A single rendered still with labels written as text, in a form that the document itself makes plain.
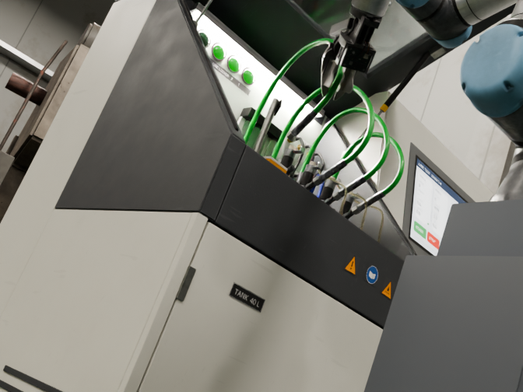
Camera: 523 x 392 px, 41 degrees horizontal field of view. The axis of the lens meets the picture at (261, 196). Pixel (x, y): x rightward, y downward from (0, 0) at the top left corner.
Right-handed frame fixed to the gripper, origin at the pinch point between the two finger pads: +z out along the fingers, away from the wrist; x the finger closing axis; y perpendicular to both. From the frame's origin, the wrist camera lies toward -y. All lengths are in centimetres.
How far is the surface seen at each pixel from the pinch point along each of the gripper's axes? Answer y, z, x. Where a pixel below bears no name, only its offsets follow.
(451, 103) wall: -287, 80, 191
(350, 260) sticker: 30.5, 24.1, 7.1
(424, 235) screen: -19, 41, 51
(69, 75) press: -342, 154, -65
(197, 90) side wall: 11.4, 3.3, -31.2
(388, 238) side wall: 4.1, 31.9, 28.0
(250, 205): 36.9, 12.6, -19.6
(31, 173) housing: -23, 51, -61
